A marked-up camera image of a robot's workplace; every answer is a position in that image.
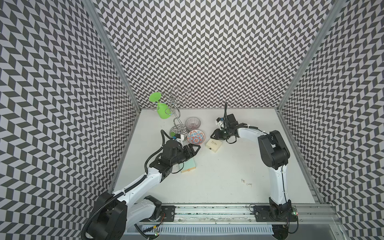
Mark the clear ribbed glass bowl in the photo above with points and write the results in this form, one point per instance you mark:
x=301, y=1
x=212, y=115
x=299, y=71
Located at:
x=192, y=123

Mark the aluminium corner post right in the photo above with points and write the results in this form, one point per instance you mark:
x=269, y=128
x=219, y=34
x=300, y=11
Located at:
x=321, y=35

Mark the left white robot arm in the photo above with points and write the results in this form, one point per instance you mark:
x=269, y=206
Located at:
x=113, y=213

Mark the green leaf lower ornament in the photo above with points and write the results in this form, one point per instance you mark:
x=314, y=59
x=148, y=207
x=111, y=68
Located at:
x=163, y=111

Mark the aluminium front rail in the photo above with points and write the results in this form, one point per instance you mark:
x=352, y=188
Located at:
x=244, y=214

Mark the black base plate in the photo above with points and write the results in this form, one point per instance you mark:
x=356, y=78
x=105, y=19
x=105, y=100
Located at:
x=168, y=213
x=281, y=214

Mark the cream jewelry box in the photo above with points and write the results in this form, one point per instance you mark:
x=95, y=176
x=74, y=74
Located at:
x=214, y=145

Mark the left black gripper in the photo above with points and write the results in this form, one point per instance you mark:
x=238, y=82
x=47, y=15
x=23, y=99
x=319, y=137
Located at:
x=191, y=149

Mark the aluminium corner post left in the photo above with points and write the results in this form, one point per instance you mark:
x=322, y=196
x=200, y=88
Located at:
x=94, y=17

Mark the aluminium corner post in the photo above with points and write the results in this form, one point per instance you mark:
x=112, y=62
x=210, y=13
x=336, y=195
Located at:
x=321, y=35
x=94, y=17

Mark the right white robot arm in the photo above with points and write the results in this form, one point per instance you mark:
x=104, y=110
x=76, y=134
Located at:
x=274, y=154

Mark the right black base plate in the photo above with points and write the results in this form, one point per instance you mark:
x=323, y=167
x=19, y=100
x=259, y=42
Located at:
x=281, y=214

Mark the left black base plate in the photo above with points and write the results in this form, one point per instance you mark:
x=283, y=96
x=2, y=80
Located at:
x=168, y=213

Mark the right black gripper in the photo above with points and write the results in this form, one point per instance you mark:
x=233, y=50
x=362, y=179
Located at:
x=217, y=136

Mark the green leaf ornament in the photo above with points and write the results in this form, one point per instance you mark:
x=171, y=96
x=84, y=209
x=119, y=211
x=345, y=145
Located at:
x=155, y=97
x=163, y=111

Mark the floral patterned ceramic bowl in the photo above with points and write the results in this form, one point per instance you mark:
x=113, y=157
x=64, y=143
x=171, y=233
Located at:
x=196, y=137

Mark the green leaf upper ornament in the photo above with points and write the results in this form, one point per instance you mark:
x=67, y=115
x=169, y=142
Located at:
x=155, y=97

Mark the silver wire jewelry stand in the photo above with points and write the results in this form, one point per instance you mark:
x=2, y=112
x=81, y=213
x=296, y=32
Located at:
x=175, y=98

